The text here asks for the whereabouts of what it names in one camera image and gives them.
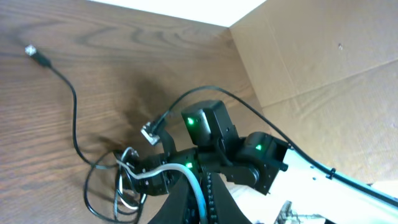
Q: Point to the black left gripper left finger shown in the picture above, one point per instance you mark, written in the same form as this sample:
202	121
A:
178	207

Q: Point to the brown cardboard panel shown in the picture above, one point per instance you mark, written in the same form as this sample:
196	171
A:
325	73

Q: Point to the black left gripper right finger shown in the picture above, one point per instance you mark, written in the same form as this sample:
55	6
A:
220	205

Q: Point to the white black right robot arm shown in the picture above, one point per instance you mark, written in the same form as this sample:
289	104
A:
195	178

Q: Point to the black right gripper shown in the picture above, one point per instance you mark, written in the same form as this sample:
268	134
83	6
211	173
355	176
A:
198	161

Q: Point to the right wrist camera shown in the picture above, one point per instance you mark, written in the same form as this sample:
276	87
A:
149	132

